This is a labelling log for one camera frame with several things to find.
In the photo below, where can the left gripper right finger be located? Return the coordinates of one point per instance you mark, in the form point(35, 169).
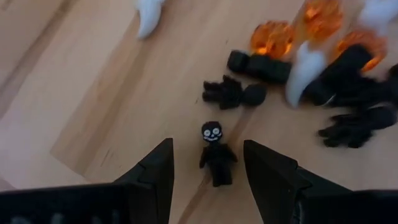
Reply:
point(311, 205)

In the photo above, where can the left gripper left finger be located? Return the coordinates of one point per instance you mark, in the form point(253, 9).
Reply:
point(93, 205)

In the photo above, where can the black skeleton figure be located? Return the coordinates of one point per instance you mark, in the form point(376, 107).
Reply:
point(230, 93)
point(219, 158)
point(342, 71)
point(264, 68)
point(373, 93)
point(351, 130)

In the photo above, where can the orange translucent pumpkin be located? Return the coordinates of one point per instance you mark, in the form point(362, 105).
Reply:
point(270, 39)
point(370, 40)
point(321, 18)

